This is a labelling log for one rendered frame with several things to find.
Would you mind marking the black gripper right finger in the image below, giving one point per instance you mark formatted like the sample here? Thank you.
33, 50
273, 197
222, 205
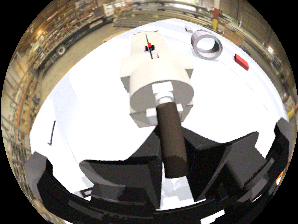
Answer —
206, 158

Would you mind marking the red flat block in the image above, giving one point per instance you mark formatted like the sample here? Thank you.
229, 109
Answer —
240, 61

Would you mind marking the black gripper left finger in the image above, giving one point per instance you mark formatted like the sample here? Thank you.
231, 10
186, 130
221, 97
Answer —
143, 169

